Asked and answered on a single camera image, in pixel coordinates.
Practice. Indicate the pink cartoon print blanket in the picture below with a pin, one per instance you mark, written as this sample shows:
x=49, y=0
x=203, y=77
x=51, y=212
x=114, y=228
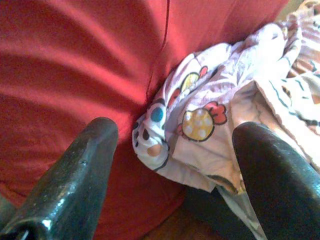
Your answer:
x=225, y=75

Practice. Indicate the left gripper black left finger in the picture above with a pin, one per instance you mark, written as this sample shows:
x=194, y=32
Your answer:
x=75, y=180

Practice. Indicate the large red pillow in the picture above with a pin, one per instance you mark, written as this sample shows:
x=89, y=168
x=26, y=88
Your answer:
x=62, y=75

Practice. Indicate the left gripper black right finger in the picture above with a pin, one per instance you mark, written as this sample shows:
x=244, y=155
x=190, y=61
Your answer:
x=275, y=180

